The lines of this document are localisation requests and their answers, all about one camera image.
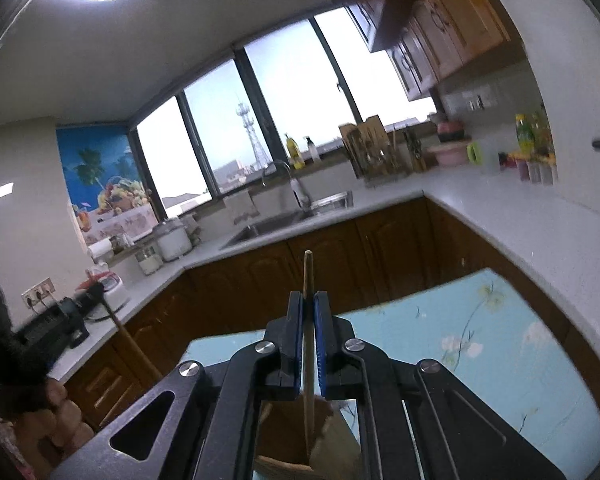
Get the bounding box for wooden chopstick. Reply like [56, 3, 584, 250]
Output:
[102, 299, 163, 382]
[302, 250, 315, 456]

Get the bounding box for steel kitchen sink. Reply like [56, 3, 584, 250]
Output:
[218, 190, 356, 252]

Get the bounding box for steel kitchen faucet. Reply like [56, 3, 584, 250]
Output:
[261, 159, 311, 211]

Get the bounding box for person's left hand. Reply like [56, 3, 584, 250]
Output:
[14, 378, 94, 479]

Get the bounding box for wooden utensil holder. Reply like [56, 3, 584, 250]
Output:
[253, 396, 363, 479]

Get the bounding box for white red rice cooker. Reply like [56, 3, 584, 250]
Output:
[76, 268, 131, 323]

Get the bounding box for blue floral tablecloth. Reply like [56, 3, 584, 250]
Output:
[176, 266, 600, 480]

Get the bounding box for wooden lower cabinets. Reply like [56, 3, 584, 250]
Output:
[67, 197, 600, 429]

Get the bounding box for wooden cabinets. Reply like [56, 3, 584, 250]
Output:
[332, 0, 515, 99]
[67, 197, 600, 429]

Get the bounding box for white rice cooker pot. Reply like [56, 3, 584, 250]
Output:
[152, 218, 193, 262]

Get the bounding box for fruit poster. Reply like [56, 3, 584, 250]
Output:
[56, 125, 158, 246]

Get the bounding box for yellow oil bottle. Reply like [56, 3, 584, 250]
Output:
[285, 134, 306, 170]

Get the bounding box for white spray bottle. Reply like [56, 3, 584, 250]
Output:
[306, 136, 321, 164]

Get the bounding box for dish drying rack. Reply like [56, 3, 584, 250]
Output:
[339, 116, 432, 188]

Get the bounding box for pink basin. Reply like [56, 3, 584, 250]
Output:
[426, 140, 470, 167]

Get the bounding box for yellow green drink bottle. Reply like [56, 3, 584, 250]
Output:
[515, 114, 535, 155]

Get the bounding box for wooden upper cabinets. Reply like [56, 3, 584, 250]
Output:
[332, 0, 515, 99]

